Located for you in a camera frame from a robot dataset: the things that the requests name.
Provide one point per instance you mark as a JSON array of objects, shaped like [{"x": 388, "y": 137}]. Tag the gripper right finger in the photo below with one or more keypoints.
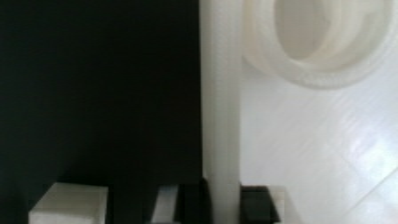
[{"x": 259, "y": 212}]

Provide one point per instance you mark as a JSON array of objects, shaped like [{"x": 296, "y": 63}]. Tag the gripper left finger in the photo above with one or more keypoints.
[{"x": 195, "y": 204}]

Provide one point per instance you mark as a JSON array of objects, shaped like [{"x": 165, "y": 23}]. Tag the white square tabletop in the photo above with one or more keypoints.
[{"x": 300, "y": 61}]

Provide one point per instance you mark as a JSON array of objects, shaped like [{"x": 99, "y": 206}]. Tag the white obstacle left bar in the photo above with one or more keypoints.
[{"x": 72, "y": 205}]

